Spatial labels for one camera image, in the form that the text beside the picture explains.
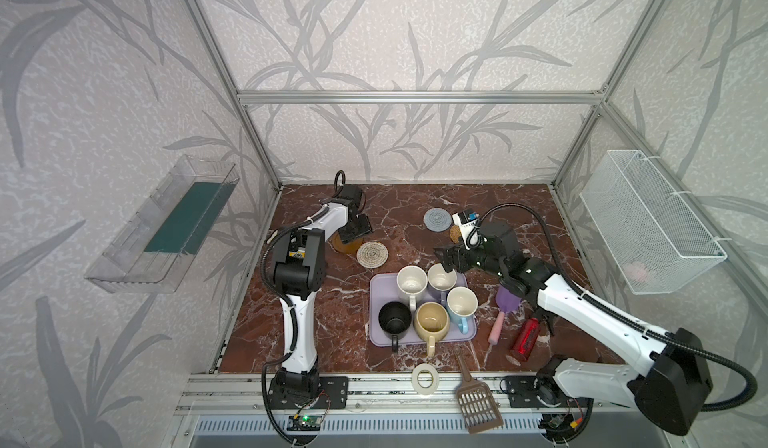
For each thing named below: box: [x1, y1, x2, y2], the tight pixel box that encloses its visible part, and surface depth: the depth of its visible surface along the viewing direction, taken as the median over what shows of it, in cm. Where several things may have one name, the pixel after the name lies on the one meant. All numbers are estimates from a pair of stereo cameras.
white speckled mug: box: [396, 265, 428, 312], surface depth 88 cm
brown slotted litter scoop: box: [456, 355, 504, 434], surface depth 74 cm
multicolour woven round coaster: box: [356, 241, 389, 269], surface depth 101 cm
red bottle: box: [510, 318, 541, 362], surface depth 82 cm
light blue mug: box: [446, 286, 479, 335], surface depth 82 cm
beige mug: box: [414, 301, 450, 357], surface depth 80 cm
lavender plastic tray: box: [368, 273, 477, 346], surface depth 84 cm
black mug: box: [378, 301, 412, 353], surface depth 80 cm
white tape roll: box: [411, 363, 440, 395], surface depth 77 cm
